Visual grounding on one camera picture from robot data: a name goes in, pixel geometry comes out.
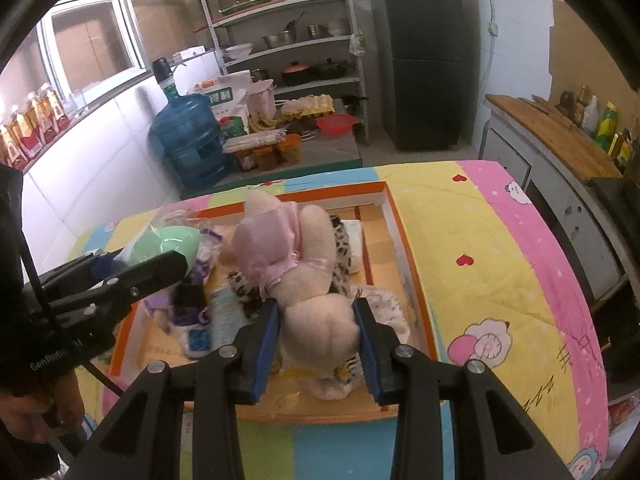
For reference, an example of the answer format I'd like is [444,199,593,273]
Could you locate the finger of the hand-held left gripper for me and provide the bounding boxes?
[36,254,129,292]
[64,250,189,322]

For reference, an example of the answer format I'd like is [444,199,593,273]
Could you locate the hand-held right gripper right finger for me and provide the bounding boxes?
[351,297,576,480]

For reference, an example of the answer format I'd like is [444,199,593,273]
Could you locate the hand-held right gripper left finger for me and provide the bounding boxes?
[65,297,281,480]

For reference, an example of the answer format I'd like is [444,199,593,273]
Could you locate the green tissue pack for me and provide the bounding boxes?
[207,280,261,361]

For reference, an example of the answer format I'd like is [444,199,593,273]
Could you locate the pink plush toy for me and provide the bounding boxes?
[222,192,361,376]

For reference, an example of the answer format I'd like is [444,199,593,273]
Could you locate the small white tissue pack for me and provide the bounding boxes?
[177,325,213,361]

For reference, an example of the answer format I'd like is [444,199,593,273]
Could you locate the leopard print scrunchie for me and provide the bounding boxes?
[227,215,353,321]

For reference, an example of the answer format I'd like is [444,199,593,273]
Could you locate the orange cardboard box tray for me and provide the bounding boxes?
[107,180,441,423]

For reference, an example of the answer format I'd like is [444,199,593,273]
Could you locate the small pale tissue pack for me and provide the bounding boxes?
[344,219,364,275]

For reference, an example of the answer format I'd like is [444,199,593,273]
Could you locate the person's left hand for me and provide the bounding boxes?
[0,371,87,442]

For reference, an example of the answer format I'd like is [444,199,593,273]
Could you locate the blue water jug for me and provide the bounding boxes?
[149,92,232,188]

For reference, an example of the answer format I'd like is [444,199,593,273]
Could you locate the colourful cartoon blanket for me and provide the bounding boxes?
[75,159,611,480]

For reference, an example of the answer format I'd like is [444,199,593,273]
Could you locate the row of orange drink bottles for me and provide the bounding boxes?
[0,82,71,171]

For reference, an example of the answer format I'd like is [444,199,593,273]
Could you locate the row of preserve jars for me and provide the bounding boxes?
[232,132,303,173]

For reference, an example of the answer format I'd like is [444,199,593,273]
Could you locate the green plastic bottle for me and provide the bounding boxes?
[220,116,248,141]

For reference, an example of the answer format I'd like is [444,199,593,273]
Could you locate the bundle of wooden chopsticks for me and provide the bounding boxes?
[222,129,288,153]

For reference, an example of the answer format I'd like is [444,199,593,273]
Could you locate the bananas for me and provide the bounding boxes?
[248,112,281,133]

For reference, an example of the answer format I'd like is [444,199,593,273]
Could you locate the white rice sack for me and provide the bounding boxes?
[192,71,252,133]

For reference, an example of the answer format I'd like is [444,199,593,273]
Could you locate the black water pump dispenser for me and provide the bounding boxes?
[151,57,178,98]

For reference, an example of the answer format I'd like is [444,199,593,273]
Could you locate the red bowl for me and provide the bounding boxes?
[315,112,357,138]

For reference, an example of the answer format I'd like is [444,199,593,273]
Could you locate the grey counter cabinet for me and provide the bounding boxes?
[477,97,628,301]

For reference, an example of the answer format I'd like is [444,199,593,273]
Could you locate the white framed window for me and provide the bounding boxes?
[37,0,156,96]

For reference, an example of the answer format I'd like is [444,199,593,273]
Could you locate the egg tray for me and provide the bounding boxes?
[280,92,336,120]

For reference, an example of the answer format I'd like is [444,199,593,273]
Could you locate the black pan with red lid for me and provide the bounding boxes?
[281,60,313,86]

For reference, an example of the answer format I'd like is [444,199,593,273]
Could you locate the steel bowl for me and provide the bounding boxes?
[262,30,298,48]

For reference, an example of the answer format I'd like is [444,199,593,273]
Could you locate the dark fridge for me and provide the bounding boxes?
[366,0,465,151]

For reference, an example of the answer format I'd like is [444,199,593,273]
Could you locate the wooden cutting board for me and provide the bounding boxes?
[485,92,623,181]

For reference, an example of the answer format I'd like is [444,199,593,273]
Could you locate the white metal shelf rack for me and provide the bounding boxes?
[192,0,371,143]

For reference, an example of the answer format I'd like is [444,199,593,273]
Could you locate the group of condiment bottles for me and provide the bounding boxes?
[557,85,640,171]

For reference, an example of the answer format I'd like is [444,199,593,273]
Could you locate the black cable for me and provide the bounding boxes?
[20,230,126,398]

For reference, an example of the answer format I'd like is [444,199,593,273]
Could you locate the cardboard wall sheet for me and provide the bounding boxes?
[547,0,640,121]

